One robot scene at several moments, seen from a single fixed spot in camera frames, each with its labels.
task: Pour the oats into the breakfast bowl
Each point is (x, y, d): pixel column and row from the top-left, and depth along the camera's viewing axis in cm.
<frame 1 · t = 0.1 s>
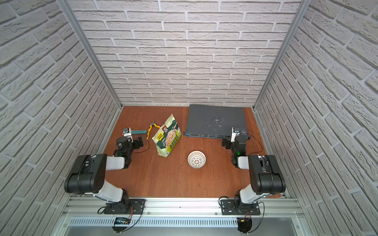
left hand: (130, 133, 94), fingers open
right hand: (227, 135, 95), fingers open
green oats bag: (167, 136, 87), point 14 cm above the table
white lattice breakfast bowl: (196, 159, 91), point 2 cm above the table
yellow handled pliers: (152, 124, 108), point 2 cm above the table
dark grey network switch: (215, 121, 108), point 4 cm above the table

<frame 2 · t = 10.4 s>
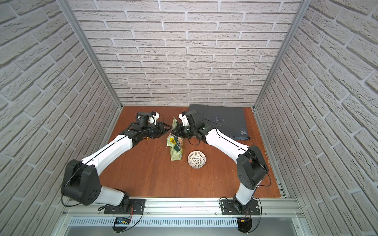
left hand: (169, 124, 82), fingers open
right hand: (166, 135, 78), fingers closed
green oats bag: (175, 143, 83), point 15 cm above the table
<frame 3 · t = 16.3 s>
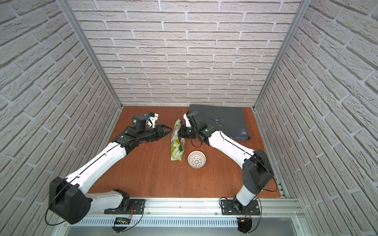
left hand: (169, 126, 77), fingers open
right hand: (172, 135, 79), fingers closed
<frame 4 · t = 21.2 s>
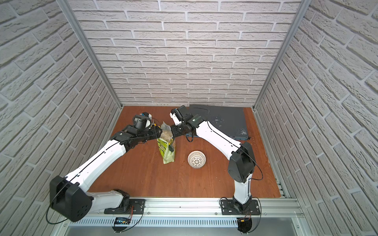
left hand: (157, 127, 81), fingers open
right hand: (168, 134, 80), fingers closed
green oats bag: (167, 144, 79), point 18 cm above the table
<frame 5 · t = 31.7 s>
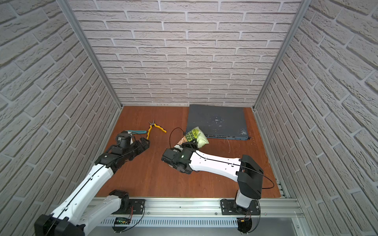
left hand: (143, 141, 81), fingers open
right hand: (193, 141, 74), fingers closed
green oats bag: (197, 135, 77), point 23 cm above the table
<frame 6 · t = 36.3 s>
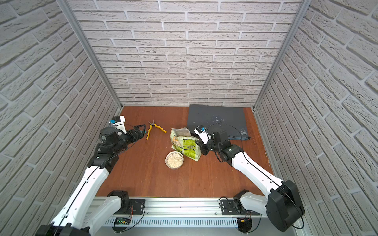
left hand: (138, 123, 75), fingers open
right hand: (193, 142, 79), fingers closed
green oats bag: (184, 142, 82), point 16 cm above the table
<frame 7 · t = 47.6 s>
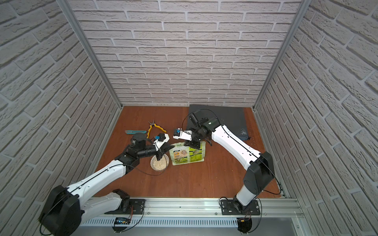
left hand: (171, 141, 77), fingers closed
right hand: (183, 143, 77), fingers closed
green oats bag: (180, 154, 81), point 13 cm above the table
